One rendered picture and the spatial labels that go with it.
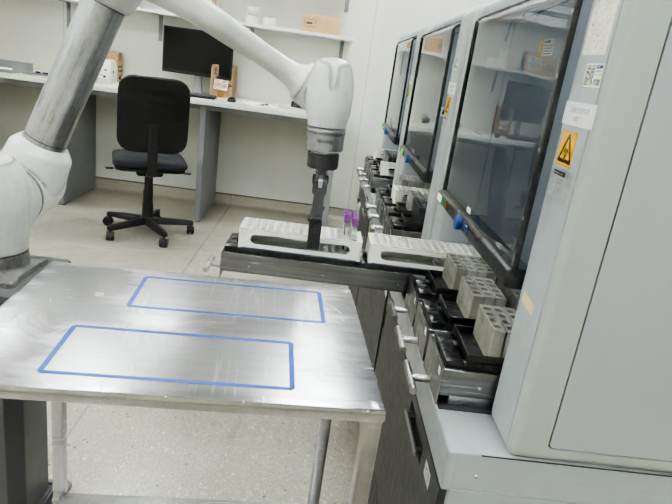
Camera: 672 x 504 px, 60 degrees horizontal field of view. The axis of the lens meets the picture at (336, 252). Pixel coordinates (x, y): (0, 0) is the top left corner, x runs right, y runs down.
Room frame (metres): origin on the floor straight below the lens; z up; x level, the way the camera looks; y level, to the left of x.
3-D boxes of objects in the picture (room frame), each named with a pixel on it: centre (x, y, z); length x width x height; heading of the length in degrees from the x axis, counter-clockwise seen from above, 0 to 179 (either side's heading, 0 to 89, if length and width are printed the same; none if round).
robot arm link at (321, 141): (1.39, 0.06, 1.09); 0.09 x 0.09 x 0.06
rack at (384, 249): (1.40, -0.23, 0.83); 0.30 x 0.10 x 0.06; 93
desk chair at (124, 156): (3.78, 1.28, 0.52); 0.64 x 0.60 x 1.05; 23
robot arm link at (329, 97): (1.40, 0.07, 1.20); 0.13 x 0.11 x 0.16; 8
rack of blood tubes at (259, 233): (1.38, 0.09, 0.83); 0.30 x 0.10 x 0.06; 93
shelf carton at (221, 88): (4.69, 1.05, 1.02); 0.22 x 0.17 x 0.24; 3
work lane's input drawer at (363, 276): (1.39, -0.05, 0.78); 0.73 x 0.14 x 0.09; 93
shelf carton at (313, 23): (4.73, 0.35, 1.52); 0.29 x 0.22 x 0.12; 92
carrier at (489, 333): (0.95, -0.29, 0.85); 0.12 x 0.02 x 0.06; 2
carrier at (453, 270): (1.25, -0.27, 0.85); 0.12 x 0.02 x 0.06; 3
